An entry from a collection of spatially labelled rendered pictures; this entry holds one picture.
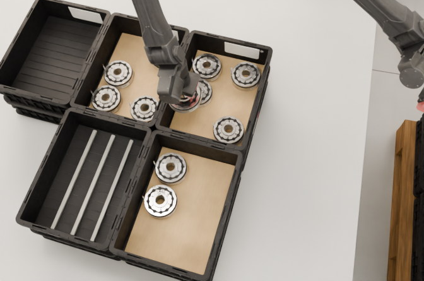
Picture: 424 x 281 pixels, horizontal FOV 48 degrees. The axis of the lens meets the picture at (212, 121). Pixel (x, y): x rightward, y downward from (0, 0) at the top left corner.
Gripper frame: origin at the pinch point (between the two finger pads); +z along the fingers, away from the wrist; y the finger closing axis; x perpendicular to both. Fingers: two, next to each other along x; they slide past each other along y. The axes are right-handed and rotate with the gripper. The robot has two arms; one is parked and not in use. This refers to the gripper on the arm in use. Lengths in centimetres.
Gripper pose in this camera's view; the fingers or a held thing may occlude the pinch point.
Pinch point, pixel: (183, 92)
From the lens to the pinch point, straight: 143.2
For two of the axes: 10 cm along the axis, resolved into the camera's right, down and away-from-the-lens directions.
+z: 0.5, 3.4, 9.4
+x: 3.2, -9.0, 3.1
